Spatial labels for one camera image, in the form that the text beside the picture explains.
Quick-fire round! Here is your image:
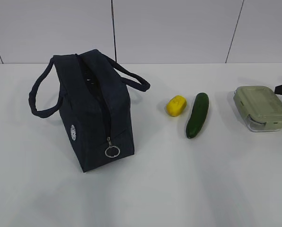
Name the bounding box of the glass container with green lid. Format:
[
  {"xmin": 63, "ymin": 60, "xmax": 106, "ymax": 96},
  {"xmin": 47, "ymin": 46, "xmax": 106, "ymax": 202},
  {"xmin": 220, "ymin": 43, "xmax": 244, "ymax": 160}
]
[{"xmin": 233, "ymin": 86, "xmax": 282, "ymax": 132}]

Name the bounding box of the yellow lemon-shaped toy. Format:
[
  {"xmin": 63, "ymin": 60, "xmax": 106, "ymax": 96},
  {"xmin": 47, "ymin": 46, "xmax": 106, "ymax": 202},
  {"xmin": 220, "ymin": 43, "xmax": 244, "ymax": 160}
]
[{"xmin": 166, "ymin": 95, "xmax": 187, "ymax": 117}]

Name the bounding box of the dark navy lunch bag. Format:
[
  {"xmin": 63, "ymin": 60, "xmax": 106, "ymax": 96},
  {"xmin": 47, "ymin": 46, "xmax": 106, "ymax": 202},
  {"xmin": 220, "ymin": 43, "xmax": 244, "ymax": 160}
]
[{"xmin": 28, "ymin": 49, "xmax": 150, "ymax": 172}]

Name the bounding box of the green cucumber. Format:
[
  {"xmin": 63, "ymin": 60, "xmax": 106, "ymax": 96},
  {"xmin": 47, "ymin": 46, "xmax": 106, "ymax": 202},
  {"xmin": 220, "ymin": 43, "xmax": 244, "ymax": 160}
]
[{"xmin": 185, "ymin": 93, "xmax": 209, "ymax": 139}]

